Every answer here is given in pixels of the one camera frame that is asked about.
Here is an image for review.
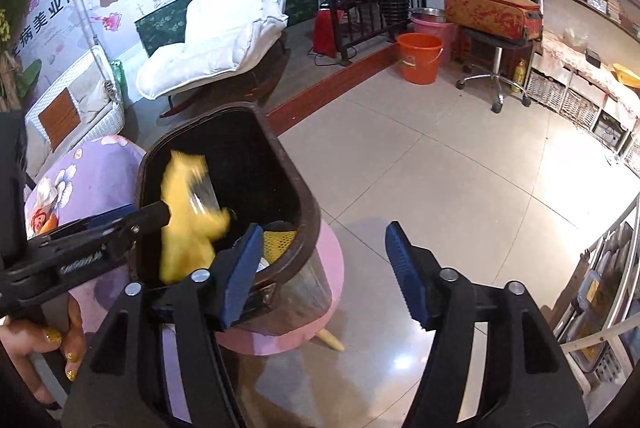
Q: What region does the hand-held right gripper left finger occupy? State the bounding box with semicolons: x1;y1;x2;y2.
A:
62;224;264;428

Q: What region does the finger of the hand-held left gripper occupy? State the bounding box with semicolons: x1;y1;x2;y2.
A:
27;201;172;255
0;227;139;316

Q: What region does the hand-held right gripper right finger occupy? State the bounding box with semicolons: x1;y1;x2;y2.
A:
385;221;591;428

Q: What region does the yellow mesh sponge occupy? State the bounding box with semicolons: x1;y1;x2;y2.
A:
262;230;299;261

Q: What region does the yellow cloth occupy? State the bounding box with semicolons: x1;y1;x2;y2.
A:
159;150;237;286

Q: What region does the brown trash bin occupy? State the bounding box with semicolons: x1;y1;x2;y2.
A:
135;102;333;337

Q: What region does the person's left hand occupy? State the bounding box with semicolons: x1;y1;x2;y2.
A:
0;295;86;409

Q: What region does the purple floral blanket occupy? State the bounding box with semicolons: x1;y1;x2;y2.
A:
24;135;149;334

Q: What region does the pink round stool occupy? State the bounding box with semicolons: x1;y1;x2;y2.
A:
215;220;347;357

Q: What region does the green patterned cabinet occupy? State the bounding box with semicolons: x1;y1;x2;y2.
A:
134;0;321;56

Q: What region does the white padded armchair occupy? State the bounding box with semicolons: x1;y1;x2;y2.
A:
136;0;291;119

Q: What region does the orange bucket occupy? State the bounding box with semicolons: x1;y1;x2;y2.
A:
396;32;445;85

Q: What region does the yellow bottle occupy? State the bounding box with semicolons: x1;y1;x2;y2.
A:
511;59;529;95

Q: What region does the white wicker basket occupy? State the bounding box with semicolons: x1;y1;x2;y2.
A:
559;88;602;129
525;68;572;111

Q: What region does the black rolling office chair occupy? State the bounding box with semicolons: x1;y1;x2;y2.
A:
456;0;545;115

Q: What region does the pink bucket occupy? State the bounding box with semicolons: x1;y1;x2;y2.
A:
411;16;459;64

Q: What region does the metal basin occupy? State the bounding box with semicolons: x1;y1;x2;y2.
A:
409;6;449;21

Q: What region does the low bench with lace cloth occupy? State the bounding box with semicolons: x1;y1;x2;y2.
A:
525;30;640;169

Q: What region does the red patterned suitcase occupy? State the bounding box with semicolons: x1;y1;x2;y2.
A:
444;0;544;44

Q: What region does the yellow bowl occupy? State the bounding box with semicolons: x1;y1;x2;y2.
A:
612;64;640;89

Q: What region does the swing rope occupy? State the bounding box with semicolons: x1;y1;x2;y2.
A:
60;0;117;94

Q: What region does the white wire rack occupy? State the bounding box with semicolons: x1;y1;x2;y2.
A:
550;193;640;401

